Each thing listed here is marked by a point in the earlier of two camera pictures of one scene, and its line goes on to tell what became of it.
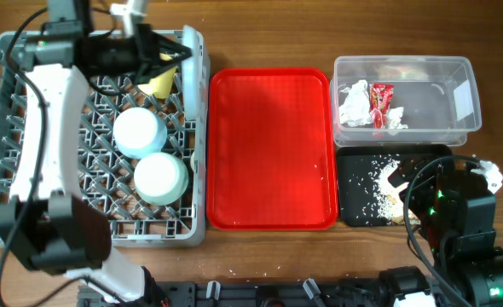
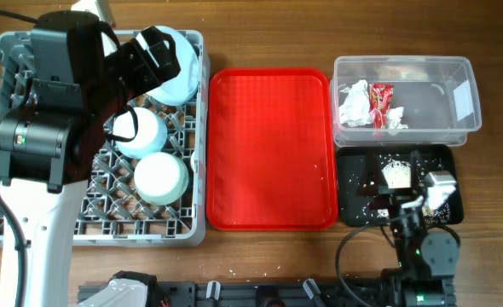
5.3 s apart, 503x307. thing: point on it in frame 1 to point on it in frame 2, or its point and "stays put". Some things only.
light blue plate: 193,78 to 178,89
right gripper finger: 410,169 to 369,185
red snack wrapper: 380,98 stays put
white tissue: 355,108 stays put
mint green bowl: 161,178 stays put
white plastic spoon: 192,161 stays put
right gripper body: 420,201 to 396,200
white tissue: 395,116 stays put
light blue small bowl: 139,133 stays put
